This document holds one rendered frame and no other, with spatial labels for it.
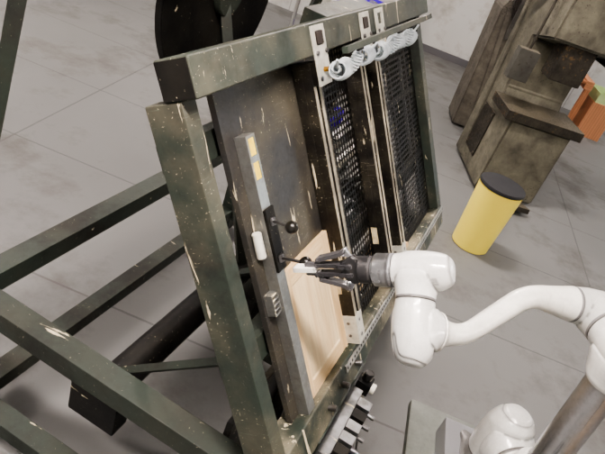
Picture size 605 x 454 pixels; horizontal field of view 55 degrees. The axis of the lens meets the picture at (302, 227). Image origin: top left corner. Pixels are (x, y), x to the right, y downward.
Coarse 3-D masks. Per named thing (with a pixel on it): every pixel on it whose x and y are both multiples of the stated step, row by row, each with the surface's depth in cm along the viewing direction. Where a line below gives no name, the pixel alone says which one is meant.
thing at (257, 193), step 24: (240, 144) 161; (240, 168) 164; (264, 192) 168; (264, 240) 171; (264, 264) 175; (288, 288) 181; (288, 312) 180; (288, 336) 182; (288, 360) 186; (312, 408) 195
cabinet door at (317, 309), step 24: (312, 240) 205; (312, 288) 201; (336, 288) 219; (312, 312) 201; (336, 312) 218; (312, 336) 201; (336, 336) 219; (312, 360) 201; (336, 360) 218; (312, 384) 200
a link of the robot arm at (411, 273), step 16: (400, 256) 148; (416, 256) 146; (432, 256) 144; (400, 272) 146; (416, 272) 144; (432, 272) 142; (448, 272) 142; (400, 288) 145; (416, 288) 143; (432, 288) 143
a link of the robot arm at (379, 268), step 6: (372, 258) 152; (378, 258) 151; (384, 258) 150; (390, 258) 149; (372, 264) 150; (378, 264) 150; (384, 264) 149; (372, 270) 150; (378, 270) 149; (384, 270) 149; (372, 276) 151; (378, 276) 150; (384, 276) 149; (372, 282) 152; (378, 282) 151; (384, 282) 150; (390, 282) 149
